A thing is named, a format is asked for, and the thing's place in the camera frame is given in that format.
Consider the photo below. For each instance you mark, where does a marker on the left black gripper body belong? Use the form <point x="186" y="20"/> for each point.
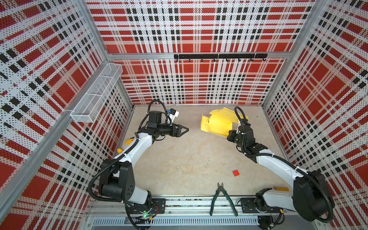
<point x="166" y="129"/>

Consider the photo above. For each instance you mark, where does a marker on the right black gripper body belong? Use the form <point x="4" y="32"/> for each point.
<point x="233" y="137"/>

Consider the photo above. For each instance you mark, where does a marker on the yellow paper box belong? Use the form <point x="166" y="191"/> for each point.
<point x="223" y="122"/>

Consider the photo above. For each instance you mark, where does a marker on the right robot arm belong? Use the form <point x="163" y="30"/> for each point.
<point x="309" y="194"/>

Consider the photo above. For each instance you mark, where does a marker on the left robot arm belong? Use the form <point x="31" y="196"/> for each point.
<point x="115" y="182"/>

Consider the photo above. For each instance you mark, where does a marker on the small red square block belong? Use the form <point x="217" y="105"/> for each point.
<point x="236" y="173"/>

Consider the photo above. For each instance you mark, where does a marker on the yellow plush toy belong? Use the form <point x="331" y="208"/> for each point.
<point x="125" y="145"/>

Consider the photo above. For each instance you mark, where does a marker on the yellow card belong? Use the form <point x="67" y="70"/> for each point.
<point x="281" y="189"/>

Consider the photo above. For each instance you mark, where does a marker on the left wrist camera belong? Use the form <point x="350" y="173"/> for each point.
<point x="172" y="113"/>

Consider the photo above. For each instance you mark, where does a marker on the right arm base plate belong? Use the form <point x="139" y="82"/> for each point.
<point x="248" y="206"/>

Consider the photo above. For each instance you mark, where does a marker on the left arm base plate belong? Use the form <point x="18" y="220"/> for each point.
<point x="152" y="206"/>

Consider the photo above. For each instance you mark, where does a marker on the black hook rail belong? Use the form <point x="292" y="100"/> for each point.
<point x="250" y="56"/>

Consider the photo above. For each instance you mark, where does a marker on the white wire mesh basket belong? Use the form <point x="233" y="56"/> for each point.
<point x="103" y="82"/>

